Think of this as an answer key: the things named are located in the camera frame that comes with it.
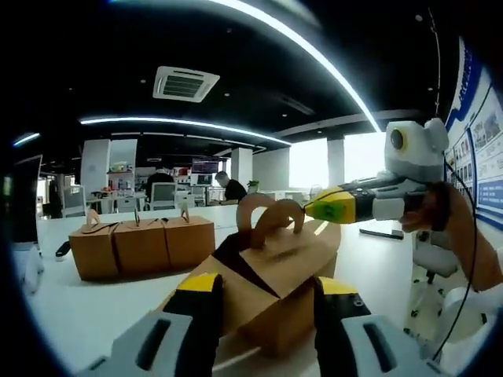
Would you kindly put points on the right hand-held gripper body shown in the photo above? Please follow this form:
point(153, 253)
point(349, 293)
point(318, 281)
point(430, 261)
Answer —
point(416, 157)

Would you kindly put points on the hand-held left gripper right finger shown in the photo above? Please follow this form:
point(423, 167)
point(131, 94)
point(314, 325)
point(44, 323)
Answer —
point(346, 334)

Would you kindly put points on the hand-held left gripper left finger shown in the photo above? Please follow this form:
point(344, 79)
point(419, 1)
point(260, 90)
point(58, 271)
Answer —
point(177, 334)

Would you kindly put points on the person's right hand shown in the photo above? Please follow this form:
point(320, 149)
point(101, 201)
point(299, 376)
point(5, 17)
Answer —
point(418, 220)

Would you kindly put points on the black smartphone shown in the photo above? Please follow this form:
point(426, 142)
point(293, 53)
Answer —
point(381, 233)

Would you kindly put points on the potted plant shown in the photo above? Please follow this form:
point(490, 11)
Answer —
point(253, 185)

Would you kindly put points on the white plastic armchair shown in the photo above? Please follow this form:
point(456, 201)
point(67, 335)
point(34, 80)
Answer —
point(460, 302)

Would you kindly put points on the white mesh office chair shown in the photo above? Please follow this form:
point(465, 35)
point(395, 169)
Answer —
point(163, 196)

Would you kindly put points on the black computer mouse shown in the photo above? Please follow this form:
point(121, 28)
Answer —
point(63, 250)

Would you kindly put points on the long curved ceiling light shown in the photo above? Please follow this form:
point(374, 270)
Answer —
point(314, 51)

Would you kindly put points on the computer monitor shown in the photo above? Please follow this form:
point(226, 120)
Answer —
point(205, 165)

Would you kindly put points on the shelf with colourful items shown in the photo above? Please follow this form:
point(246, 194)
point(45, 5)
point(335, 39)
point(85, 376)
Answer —
point(120, 176)

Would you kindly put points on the grey mesh chair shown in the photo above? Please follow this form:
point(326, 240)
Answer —
point(74, 200)

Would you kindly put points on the white laptop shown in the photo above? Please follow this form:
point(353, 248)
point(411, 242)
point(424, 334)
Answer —
point(27, 200)

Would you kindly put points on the ceiling air conditioner unit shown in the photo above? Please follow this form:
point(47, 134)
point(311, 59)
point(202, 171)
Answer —
point(184, 84)

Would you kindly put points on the short ceiling light strip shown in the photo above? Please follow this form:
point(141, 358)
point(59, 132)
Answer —
point(26, 139)

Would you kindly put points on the wall poster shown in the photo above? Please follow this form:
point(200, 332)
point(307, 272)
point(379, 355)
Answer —
point(487, 157)

